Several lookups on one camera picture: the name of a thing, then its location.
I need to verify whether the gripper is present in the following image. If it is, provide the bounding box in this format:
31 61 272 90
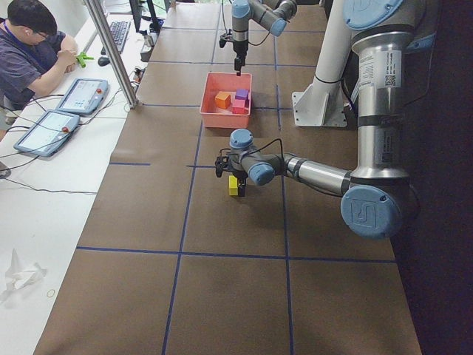
233 40 248 76
233 171 248 197

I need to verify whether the yellow block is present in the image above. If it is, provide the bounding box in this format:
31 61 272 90
228 175 239 196

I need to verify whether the purple block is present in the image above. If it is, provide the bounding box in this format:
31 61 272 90
235 89 249 101

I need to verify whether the orange block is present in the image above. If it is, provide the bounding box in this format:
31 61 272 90
214 91 231 109

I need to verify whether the red block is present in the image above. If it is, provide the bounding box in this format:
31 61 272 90
232 98 248 115

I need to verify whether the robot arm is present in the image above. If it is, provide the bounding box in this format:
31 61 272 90
215 1 426 239
231 0 297 76

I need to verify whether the pink plastic bin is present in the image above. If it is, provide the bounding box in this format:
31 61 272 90
200 72 252 129

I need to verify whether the black monitor stand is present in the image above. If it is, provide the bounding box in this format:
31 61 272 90
129 0 163 35

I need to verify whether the small grey device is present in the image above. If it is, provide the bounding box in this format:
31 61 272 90
140 33 159 62

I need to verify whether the white mounting pole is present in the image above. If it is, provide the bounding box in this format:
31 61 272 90
292 0 352 128

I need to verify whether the black keyboard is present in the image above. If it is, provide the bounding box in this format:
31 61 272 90
109 21 131 54

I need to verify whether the black computer mouse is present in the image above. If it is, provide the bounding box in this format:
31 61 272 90
98 56 110 67

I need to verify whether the far teach pendant tablet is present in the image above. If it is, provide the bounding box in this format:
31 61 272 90
56 78 109 115

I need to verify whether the teach pendant tablet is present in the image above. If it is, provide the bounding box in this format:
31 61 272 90
13 109 81 158
56 78 109 115

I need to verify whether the green toy object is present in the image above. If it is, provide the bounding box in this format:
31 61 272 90
76 52 94 68

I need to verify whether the near teach pendant tablet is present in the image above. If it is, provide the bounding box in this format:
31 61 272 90
13 109 81 158

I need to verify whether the seated person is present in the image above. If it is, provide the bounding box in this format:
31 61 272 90
0 0 79 130

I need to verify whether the crumpled white tissue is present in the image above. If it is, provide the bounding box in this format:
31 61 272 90
1 249 47 302

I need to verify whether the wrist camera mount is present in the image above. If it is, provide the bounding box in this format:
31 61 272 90
214 148 233 178
219 30 234 48

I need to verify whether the aluminium frame post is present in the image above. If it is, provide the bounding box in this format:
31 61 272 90
84 0 139 109

